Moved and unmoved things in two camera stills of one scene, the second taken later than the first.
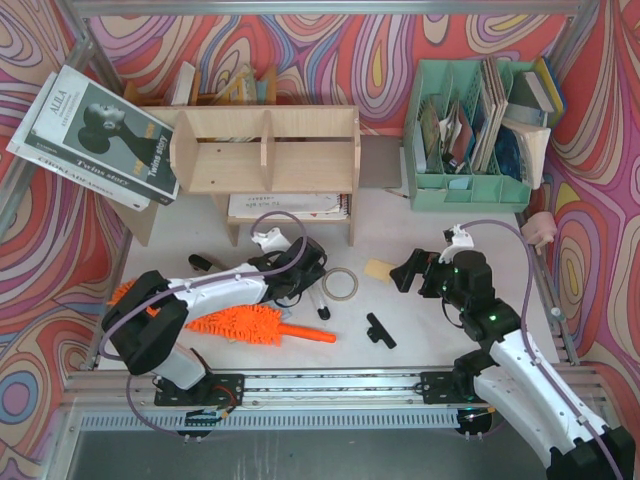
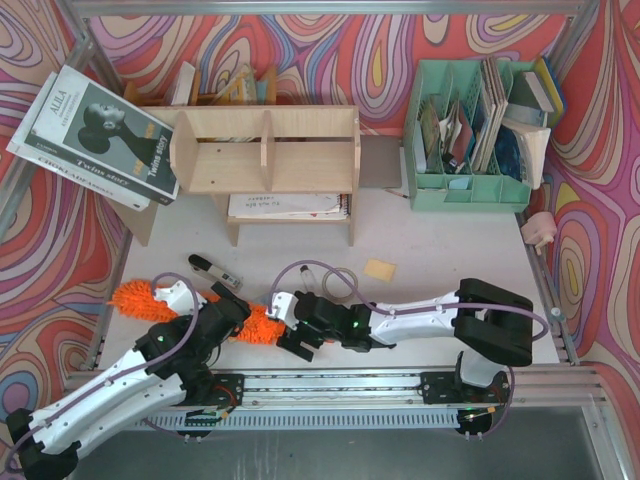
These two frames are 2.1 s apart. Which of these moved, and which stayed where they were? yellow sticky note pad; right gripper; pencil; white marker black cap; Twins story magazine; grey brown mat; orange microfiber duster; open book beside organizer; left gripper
Moved: white marker black cap; left gripper; right gripper
Stayed: orange microfiber duster; yellow sticky note pad; pencil; grey brown mat; Twins story magazine; open book beside organizer
